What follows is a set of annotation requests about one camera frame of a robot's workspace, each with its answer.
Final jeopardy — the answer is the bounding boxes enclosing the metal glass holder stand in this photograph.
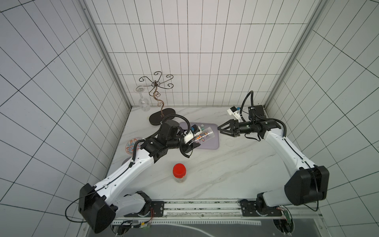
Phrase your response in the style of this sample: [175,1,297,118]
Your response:
[138,71,177,125]

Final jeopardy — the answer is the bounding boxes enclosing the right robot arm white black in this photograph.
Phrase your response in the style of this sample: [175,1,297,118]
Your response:
[218,91,330,216]

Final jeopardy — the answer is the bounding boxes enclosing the aluminium mounting rail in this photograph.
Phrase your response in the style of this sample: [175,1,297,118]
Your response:
[111,199,325,229]

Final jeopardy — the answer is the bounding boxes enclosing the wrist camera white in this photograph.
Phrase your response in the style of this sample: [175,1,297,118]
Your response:
[227,106,241,121]
[184,124,202,144]

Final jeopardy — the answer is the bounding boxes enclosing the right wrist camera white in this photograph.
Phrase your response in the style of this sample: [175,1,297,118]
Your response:
[227,106,241,121]

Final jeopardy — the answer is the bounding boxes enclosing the patterned red blue bowl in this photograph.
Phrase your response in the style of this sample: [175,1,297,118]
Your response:
[125,138,142,155]

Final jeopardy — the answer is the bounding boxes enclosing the red lid candy jar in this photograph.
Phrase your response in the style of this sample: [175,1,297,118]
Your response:
[172,164,187,183]

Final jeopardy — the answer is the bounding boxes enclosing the lilac plastic tray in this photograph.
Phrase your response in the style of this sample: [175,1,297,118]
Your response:
[190,122,219,150]

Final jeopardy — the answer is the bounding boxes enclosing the hanging wine glass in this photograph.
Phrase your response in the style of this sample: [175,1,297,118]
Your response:
[134,86,151,112]

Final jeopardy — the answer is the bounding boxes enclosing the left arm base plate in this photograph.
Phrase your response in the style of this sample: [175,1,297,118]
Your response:
[124,201,165,217]

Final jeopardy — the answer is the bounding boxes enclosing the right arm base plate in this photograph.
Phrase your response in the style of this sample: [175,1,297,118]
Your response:
[239,199,282,217]

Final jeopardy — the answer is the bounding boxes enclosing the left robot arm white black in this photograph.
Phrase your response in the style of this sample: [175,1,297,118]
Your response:
[76,114,202,234]

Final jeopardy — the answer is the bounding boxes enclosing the small clear jar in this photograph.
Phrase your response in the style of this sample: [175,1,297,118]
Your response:
[194,127,216,144]

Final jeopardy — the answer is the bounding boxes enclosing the clear jar lid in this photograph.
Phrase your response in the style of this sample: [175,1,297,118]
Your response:
[225,139,235,148]

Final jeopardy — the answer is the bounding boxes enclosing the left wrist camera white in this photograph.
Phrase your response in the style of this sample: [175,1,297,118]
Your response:
[184,124,202,144]

